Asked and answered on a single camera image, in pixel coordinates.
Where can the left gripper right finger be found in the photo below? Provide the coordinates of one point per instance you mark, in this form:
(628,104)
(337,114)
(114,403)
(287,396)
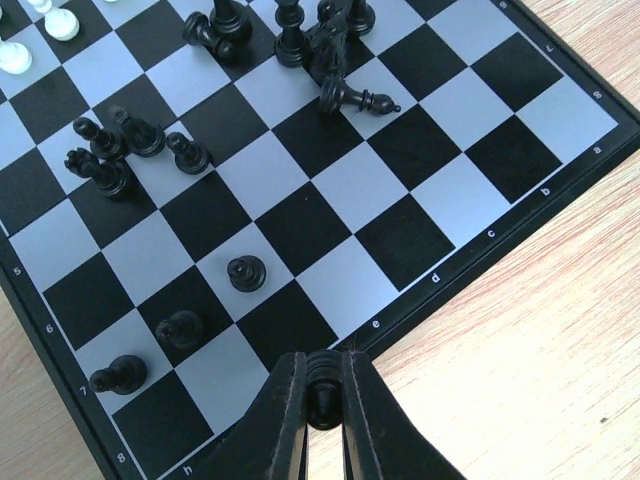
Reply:
(379,440)

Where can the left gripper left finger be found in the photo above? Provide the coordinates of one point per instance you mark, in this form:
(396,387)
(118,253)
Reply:
(271,439)

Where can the black pawn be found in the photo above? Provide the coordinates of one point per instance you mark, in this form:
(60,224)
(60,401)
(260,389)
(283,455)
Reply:
(246,273)
(125,375)
(184,329)
(324,389)

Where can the black grey chess board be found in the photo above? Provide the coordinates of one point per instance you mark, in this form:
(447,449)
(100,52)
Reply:
(366,224)

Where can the lying black bishop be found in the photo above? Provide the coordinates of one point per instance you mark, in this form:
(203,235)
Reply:
(335,93)

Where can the black knight piece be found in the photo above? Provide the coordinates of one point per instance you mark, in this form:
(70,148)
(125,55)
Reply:
(328,43)

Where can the white pawn piece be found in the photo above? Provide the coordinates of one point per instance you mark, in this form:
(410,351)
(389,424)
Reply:
(15,58)
(61,24)

